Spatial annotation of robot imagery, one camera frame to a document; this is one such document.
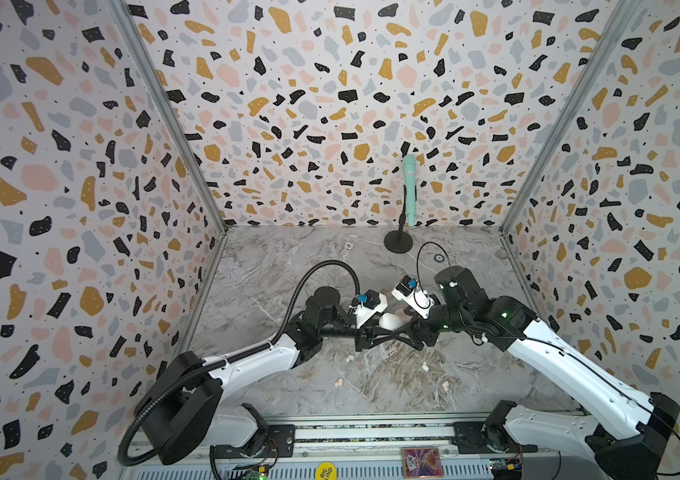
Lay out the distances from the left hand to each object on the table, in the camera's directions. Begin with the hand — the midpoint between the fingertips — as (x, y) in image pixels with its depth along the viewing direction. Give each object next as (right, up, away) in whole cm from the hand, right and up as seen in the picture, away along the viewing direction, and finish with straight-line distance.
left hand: (399, 325), depth 70 cm
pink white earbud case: (-2, +1, -1) cm, 2 cm away
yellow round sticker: (-17, -34, -1) cm, 38 cm away
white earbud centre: (+9, -15, +15) cm, 24 cm away
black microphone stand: (+7, +22, +47) cm, 52 cm away
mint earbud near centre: (-12, -14, +17) cm, 25 cm away
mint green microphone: (+7, +46, +26) cm, 53 cm away
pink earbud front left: (-15, -19, +12) cm, 27 cm away
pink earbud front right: (+14, -20, +13) cm, 28 cm away
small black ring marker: (+21, +15, +43) cm, 50 cm away
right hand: (0, +2, -1) cm, 2 cm away
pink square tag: (+5, -32, 0) cm, 33 cm away
